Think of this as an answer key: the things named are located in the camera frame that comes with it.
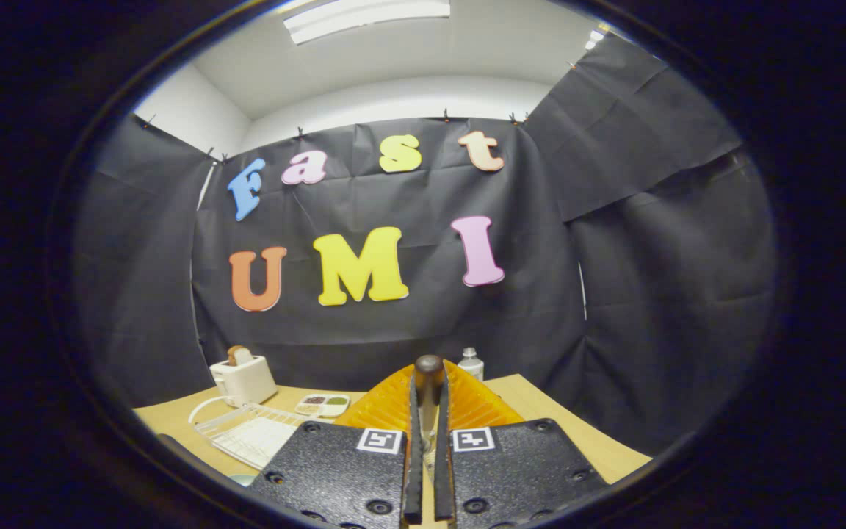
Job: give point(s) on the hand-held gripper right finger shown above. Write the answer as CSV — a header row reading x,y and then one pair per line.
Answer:
x,y
526,474

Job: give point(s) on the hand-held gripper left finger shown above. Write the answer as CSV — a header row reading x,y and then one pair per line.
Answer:
x,y
335,477

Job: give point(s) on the white dish rack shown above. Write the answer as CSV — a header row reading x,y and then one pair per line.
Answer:
x,y
254,437

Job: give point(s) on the white compartment tray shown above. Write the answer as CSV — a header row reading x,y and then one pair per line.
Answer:
x,y
322,405

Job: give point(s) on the green label drink bottle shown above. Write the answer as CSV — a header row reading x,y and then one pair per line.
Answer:
x,y
471,364

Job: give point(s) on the white toaster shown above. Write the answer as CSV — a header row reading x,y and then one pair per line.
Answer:
x,y
247,382

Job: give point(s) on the bread slice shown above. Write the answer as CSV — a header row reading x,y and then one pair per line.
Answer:
x,y
239,355

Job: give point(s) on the black backdrop cloth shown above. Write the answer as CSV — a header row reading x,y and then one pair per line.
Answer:
x,y
651,294

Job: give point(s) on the ceiling light panel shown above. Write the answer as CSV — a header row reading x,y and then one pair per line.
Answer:
x,y
596,38
364,18

